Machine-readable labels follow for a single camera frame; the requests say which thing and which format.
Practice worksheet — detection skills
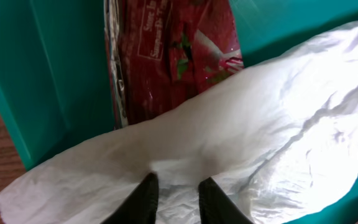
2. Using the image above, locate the teal plastic tray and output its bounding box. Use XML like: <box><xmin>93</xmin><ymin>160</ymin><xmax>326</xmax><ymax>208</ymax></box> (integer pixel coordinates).
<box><xmin>0</xmin><ymin>0</ymin><xmax>358</xmax><ymax>223</ymax></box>

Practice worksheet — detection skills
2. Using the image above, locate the white napkin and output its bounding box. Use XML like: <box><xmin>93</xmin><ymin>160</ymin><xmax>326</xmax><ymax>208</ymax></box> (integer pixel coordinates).
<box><xmin>0</xmin><ymin>21</ymin><xmax>358</xmax><ymax>223</ymax></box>

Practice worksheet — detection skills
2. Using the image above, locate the red sauce packet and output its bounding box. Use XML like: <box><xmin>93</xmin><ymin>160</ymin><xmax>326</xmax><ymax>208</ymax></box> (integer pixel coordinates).
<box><xmin>104</xmin><ymin>0</ymin><xmax>244</xmax><ymax>129</ymax></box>

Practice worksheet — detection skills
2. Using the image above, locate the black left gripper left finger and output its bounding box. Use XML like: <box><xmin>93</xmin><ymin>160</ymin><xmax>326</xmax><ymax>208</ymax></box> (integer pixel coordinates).
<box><xmin>101</xmin><ymin>173</ymin><xmax>159</xmax><ymax>224</ymax></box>

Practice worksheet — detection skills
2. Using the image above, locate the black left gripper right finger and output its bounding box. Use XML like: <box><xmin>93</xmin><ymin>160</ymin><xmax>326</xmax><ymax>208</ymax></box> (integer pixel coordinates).
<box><xmin>198</xmin><ymin>177</ymin><xmax>252</xmax><ymax>224</ymax></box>

